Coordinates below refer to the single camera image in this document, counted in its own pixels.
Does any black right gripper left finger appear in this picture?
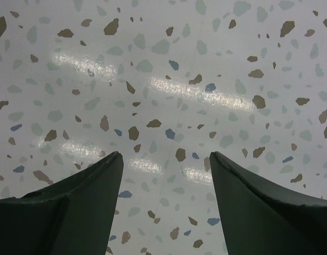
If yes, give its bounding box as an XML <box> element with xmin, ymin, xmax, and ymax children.
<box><xmin>0</xmin><ymin>151</ymin><xmax>124</xmax><ymax>254</ymax></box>

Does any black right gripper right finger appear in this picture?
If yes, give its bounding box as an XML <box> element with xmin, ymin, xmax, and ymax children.
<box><xmin>209</xmin><ymin>152</ymin><xmax>327</xmax><ymax>254</ymax></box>

